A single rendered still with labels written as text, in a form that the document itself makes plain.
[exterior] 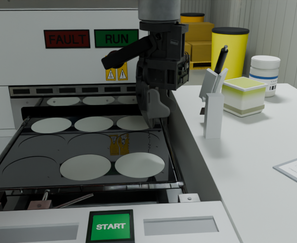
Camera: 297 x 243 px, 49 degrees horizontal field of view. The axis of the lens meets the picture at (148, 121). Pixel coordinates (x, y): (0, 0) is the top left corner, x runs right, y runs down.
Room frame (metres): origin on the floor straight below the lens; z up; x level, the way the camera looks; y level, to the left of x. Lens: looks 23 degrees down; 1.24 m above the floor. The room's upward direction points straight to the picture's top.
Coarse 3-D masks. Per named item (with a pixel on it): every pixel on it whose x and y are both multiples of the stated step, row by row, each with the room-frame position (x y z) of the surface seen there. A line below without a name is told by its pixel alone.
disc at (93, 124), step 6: (84, 120) 0.80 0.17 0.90; (90, 120) 0.80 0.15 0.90; (96, 120) 0.80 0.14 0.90; (102, 120) 0.80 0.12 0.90; (108, 120) 0.80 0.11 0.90; (78, 126) 0.76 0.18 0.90; (84, 126) 0.76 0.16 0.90; (90, 126) 0.76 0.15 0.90; (96, 126) 0.76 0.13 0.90; (102, 126) 0.76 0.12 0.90; (108, 126) 0.76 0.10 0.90
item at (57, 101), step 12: (24, 96) 0.87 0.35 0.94; (36, 96) 0.87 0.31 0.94; (48, 96) 0.87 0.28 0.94; (60, 96) 0.87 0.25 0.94; (72, 96) 0.87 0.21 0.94; (84, 96) 0.87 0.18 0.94; (96, 96) 0.88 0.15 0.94; (108, 96) 0.88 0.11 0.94; (120, 96) 0.88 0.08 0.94; (132, 96) 0.88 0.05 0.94; (12, 108) 0.86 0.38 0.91
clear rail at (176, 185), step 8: (104, 184) 0.50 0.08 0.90; (112, 184) 0.50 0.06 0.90; (120, 184) 0.50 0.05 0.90; (128, 184) 0.50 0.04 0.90; (136, 184) 0.50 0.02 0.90; (144, 184) 0.50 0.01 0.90; (152, 184) 0.50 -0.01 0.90; (160, 184) 0.50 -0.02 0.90; (168, 184) 0.50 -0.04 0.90; (176, 184) 0.50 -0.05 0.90; (8, 192) 0.48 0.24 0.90; (16, 192) 0.48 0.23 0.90; (24, 192) 0.48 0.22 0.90; (32, 192) 0.48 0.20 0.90; (40, 192) 0.48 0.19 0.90; (56, 192) 0.48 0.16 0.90; (64, 192) 0.48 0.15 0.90; (72, 192) 0.48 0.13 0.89; (80, 192) 0.49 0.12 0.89; (88, 192) 0.49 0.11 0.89
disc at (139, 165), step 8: (136, 152) 0.62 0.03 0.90; (144, 152) 0.62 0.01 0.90; (120, 160) 0.59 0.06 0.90; (128, 160) 0.59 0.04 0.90; (136, 160) 0.59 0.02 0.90; (144, 160) 0.59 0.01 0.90; (152, 160) 0.59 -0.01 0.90; (160, 160) 0.59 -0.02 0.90; (120, 168) 0.56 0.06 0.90; (128, 168) 0.56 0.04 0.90; (136, 168) 0.56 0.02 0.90; (144, 168) 0.56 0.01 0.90; (152, 168) 0.56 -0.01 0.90; (160, 168) 0.56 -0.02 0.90; (128, 176) 0.53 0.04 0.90; (136, 176) 0.53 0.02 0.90; (144, 176) 0.53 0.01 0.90
